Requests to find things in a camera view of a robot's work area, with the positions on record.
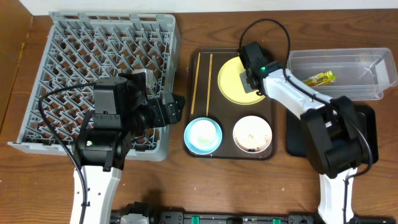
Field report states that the green snack wrapper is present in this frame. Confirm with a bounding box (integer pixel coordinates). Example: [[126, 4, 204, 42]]
[[303, 70, 336, 86]]

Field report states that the white pink bowl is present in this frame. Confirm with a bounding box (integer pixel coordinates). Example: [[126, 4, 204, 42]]
[[233, 115, 272, 154]]

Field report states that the white cup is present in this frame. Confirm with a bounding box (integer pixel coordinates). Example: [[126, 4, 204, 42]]
[[189, 119, 219, 151]]

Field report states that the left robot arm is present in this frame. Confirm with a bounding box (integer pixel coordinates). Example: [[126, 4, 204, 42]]
[[70, 73, 185, 223]]

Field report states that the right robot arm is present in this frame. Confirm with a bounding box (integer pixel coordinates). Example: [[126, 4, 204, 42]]
[[238, 42, 373, 223]]

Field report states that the grey dishwasher rack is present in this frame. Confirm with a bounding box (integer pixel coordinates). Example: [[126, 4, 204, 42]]
[[12, 12, 180, 156]]

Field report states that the black waste tray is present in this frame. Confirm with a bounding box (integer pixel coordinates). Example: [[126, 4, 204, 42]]
[[286, 104, 379, 164]]

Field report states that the yellow plate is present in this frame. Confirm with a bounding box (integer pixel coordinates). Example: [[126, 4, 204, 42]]
[[218, 57, 265, 105]]

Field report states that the blue bowl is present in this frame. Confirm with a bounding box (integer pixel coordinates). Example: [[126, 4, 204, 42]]
[[183, 117, 223, 155]]

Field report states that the dark brown serving tray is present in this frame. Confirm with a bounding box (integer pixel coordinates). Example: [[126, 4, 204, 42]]
[[184, 47, 277, 161]]

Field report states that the clear plastic bin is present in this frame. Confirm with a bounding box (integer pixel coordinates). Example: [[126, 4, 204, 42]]
[[288, 48, 397, 101]]

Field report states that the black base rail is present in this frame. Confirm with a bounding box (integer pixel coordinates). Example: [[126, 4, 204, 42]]
[[110, 202, 398, 224]]

